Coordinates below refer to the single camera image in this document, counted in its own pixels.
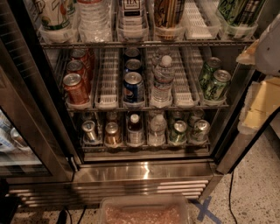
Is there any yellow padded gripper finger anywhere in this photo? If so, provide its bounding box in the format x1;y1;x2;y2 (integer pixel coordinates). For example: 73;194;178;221
237;77;280;135
236;39;259;65

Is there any white 7up can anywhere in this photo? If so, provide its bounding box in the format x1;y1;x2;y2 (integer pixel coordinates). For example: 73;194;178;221
33;0;70;31

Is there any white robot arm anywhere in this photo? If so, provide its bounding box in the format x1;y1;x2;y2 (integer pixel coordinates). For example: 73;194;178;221
236;14;280;135

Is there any green can top shelf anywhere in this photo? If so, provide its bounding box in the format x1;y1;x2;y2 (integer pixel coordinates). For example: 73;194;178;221
217;0;266;27

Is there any green can shelf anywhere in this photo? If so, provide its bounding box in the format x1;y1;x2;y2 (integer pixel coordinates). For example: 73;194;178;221
199;57;221;89
217;0;266;27
169;120;187;144
190;120;210;143
204;69;231;101

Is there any back green can middle shelf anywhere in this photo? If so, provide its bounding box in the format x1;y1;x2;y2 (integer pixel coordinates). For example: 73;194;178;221
199;57;221;89

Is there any front green can middle shelf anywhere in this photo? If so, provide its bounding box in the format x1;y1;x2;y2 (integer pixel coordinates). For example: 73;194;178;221
204;69;231;101

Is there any right green can bottom shelf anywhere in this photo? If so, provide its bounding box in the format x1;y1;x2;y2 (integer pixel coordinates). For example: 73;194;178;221
190;120;210;143

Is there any brown striped can top shelf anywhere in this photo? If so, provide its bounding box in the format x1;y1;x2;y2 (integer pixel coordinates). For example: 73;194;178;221
153;0;186;41

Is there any left green can bottom shelf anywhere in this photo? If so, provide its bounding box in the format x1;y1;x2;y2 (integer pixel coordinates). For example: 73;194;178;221
169;120;187;144

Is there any water bottle middle shelf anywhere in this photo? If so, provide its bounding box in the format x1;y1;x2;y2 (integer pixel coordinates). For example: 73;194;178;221
152;55;175;102

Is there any water bottle bottom shelf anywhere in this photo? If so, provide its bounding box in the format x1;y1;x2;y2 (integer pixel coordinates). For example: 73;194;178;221
148;115;167;146

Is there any middle pepsi can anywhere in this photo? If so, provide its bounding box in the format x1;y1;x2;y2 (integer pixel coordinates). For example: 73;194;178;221
124;59;143;74

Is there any back pepsi can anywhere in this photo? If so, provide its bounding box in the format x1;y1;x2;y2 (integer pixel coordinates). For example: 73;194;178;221
124;47;141;60

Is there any front blue pepsi can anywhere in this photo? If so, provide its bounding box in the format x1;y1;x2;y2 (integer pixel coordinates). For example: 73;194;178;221
123;72;144;103

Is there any tea bottle top shelf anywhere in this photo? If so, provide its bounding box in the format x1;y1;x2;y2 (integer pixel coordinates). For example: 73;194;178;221
118;0;147;40

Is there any dark drink bottle bottom shelf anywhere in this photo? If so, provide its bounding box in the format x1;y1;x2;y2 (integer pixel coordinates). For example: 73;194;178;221
128;114;144;145

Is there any gold can bottom shelf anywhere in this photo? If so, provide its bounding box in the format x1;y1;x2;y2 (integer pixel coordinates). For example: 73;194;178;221
105;122;121;145

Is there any stainless steel fridge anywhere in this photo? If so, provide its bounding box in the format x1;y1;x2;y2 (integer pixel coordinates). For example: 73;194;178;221
0;0;279;207

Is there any clear water bottle top shelf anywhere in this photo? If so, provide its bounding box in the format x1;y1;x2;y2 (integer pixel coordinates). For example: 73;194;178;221
77;0;112;43

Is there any back red soda can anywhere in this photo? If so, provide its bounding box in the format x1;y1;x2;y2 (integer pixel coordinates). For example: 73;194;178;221
70;49;93;76

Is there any red soda can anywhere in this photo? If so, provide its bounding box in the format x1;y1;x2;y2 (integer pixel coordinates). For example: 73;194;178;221
66;59;91;93
63;73;89;105
70;49;93;76

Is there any middle red soda can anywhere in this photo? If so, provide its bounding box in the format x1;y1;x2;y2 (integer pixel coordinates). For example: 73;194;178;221
66;59;91;93

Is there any silver can bottom shelf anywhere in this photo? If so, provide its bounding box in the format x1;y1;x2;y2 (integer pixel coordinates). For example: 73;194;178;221
81;121;97;142

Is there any front red soda can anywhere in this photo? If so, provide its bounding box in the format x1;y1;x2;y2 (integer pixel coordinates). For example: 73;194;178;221
63;73;89;105

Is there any glass fridge door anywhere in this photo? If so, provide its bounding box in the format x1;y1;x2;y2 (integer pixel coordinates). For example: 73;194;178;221
0;0;74;185

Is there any blue tape cross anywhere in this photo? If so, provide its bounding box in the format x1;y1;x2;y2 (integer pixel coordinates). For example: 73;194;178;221
191;196;221;224

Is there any clear plastic bin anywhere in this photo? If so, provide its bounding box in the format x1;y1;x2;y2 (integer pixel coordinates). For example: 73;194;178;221
98;194;190;224

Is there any black cable on floor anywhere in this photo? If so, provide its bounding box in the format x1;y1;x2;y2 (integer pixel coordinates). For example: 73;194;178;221
227;170;239;224

